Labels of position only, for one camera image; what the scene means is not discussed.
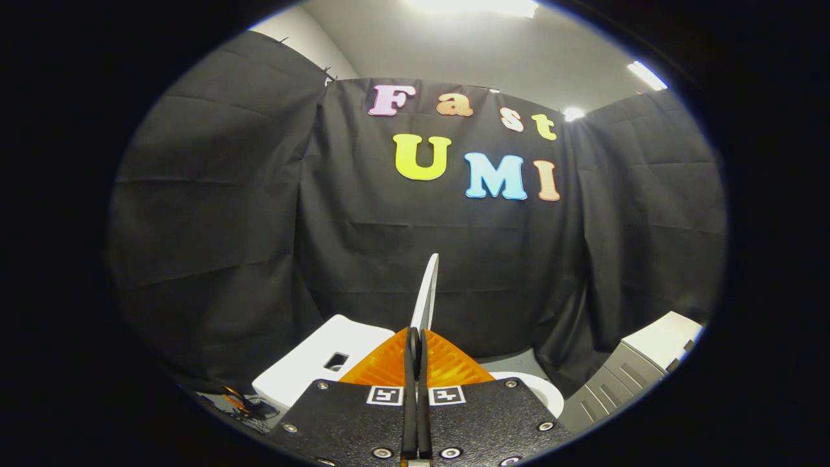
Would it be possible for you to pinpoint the grey drawer cabinet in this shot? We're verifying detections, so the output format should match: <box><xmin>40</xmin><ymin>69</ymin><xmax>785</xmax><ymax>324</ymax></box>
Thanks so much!
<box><xmin>559</xmin><ymin>311</ymin><xmax>704</xmax><ymax>435</ymax></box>

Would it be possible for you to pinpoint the black backdrop cloth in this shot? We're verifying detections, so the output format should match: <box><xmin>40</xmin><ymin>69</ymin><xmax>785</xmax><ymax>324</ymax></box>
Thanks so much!
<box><xmin>107</xmin><ymin>29</ymin><xmax>728</xmax><ymax>396</ymax></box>

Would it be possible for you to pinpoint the narrow ceiling light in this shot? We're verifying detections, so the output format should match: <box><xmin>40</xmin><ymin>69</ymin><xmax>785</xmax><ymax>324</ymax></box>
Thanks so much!
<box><xmin>627</xmin><ymin>60</ymin><xmax>669</xmax><ymax>91</ymax></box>

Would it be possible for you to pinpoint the tangle of cables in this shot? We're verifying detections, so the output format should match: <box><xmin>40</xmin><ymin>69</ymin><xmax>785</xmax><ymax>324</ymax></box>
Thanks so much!
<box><xmin>195</xmin><ymin>385</ymin><xmax>281</xmax><ymax>434</ymax></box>

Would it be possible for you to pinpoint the large ceiling light panel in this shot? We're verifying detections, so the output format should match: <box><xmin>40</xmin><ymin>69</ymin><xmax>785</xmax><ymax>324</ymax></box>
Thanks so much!
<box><xmin>402</xmin><ymin>0</ymin><xmax>540</xmax><ymax>19</ymax></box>

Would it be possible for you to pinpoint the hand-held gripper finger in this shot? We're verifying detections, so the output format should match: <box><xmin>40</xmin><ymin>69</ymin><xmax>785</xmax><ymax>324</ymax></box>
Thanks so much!
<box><xmin>267</xmin><ymin>327</ymin><xmax>419</xmax><ymax>467</ymax></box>
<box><xmin>418</xmin><ymin>329</ymin><xmax>573</xmax><ymax>467</ymax></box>

